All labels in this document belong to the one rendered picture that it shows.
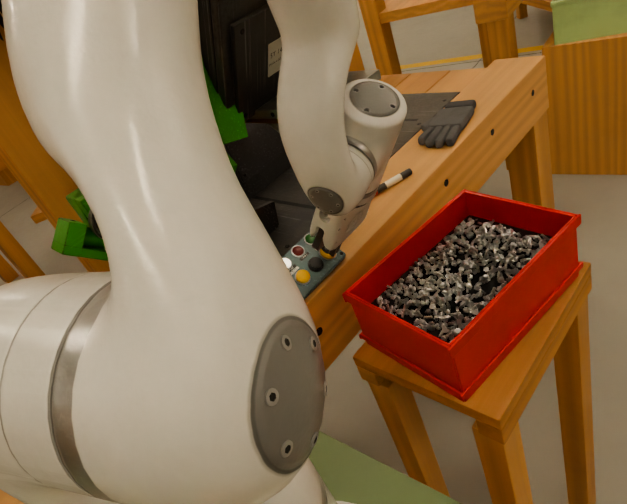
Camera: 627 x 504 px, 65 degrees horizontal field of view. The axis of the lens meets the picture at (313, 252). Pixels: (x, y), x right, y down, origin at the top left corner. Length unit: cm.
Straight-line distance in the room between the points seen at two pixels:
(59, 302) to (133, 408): 8
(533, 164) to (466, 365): 95
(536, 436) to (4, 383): 152
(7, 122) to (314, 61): 79
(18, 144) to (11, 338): 94
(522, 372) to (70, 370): 65
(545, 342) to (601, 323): 113
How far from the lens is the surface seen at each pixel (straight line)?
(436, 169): 108
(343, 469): 64
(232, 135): 99
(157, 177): 23
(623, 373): 181
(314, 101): 54
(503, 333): 77
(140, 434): 22
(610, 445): 167
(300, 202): 112
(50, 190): 123
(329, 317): 88
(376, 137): 60
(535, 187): 161
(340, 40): 56
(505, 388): 77
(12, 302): 31
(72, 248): 89
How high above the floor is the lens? 142
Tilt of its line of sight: 33 degrees down
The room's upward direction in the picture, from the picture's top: 23 degrees counter-clockwise
